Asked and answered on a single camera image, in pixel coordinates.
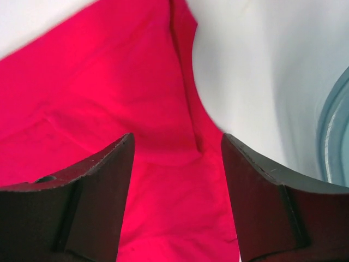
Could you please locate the teal plastic basin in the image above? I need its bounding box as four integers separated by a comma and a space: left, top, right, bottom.
317, 69, 348, 187

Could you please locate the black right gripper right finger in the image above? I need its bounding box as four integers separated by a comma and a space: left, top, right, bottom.
221, 134, 348, 261

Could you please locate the red t shirt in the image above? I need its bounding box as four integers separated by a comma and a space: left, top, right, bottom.
1, 1, 239, 261

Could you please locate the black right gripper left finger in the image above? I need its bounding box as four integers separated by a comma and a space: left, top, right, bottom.
1, 133, 135, 261

